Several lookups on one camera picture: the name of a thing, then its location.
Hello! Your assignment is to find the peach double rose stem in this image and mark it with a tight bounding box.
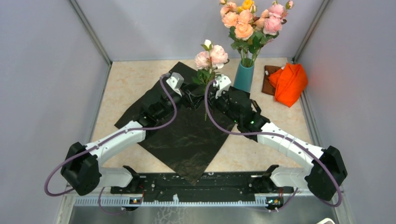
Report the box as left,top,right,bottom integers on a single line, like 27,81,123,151
229,0,262,68

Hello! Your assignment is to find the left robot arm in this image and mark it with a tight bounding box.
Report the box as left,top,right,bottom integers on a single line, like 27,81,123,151
58,84,204,196

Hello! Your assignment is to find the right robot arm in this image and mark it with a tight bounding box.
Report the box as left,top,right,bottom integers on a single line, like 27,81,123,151
204,86,347,207

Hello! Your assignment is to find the black wrapping paper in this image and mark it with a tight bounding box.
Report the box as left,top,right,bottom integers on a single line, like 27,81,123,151
115,62,229,183

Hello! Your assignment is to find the grey cable duct rail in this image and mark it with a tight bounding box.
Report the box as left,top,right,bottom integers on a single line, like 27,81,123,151
74,196,281,207

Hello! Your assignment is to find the black ribbon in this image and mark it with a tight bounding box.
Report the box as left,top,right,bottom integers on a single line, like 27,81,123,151
251,99,261,114

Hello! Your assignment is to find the orange cloth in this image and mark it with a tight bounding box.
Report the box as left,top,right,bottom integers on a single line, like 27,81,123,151
269,63,308,107

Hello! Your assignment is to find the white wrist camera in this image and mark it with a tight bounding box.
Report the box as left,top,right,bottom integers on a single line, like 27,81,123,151
213,74,232,99
166,72,184,97

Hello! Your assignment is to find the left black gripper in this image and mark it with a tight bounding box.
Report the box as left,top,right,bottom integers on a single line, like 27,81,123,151
156,82,209,119

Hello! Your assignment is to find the pink flower bunch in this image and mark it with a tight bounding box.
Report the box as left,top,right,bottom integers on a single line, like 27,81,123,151
260,0,294,45

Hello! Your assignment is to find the teal ceramic vase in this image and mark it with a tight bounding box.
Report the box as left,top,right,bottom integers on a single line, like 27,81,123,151
233,58,255,93

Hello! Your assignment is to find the peach rose stem in vase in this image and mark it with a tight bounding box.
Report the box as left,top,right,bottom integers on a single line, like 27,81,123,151
219,0,252,59

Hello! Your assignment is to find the light pink rose stem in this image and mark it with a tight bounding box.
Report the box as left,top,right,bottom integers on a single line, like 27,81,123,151
248,9,269,65

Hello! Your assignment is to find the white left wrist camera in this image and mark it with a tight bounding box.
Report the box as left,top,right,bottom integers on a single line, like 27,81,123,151
166,72,184,97

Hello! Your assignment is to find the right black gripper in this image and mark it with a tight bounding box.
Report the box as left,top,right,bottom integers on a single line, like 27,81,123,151
206,86,241,125

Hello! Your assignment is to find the yellow flower bunch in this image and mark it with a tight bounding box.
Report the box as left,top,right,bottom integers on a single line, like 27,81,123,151
237,0,256,13

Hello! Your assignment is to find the aluminium frame post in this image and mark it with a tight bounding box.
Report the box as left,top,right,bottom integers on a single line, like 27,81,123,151
292,0,332,63
68,0,113,66

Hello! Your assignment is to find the pale pink rose stem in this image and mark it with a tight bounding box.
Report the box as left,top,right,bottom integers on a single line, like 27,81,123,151
191,39,230,122

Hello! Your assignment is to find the left aluminium frame post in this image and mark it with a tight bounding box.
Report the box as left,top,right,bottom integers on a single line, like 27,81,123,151
68,0,113,66

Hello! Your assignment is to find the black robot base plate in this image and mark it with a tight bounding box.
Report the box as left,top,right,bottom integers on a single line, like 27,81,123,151
111,165,294,203

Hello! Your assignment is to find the brown cloth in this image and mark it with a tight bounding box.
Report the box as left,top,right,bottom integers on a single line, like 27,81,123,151
262,65,281,96

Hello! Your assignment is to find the right aluminium frame post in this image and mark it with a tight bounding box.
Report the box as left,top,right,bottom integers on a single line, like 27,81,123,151
292,0,332,63

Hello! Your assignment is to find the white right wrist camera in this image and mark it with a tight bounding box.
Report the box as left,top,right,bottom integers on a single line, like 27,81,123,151
213,74,232,99

